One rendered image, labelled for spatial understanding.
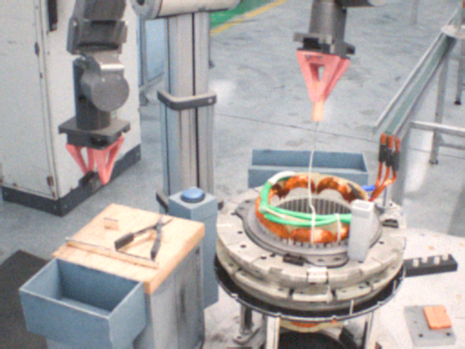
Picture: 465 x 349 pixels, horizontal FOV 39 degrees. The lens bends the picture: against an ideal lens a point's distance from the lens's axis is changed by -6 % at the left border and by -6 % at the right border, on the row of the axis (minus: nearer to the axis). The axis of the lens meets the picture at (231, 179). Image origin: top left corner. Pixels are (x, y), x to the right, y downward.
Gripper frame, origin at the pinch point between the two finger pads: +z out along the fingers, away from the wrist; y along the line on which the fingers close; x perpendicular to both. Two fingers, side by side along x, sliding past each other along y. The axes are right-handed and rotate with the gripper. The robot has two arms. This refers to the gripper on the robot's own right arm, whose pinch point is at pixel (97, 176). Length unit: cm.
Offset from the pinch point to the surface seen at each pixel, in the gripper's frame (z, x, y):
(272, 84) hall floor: 118, 398, -104
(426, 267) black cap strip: 38, 54, 51
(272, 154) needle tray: 13, 47, 14
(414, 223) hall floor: 117, 221, 34
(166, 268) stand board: 12.6, -2.2, 13.2
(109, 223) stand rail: 10.9, 4.0, -1.0
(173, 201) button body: 15.4, 23.5, 1.6
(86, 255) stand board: 12.1, -5.2, -0.1
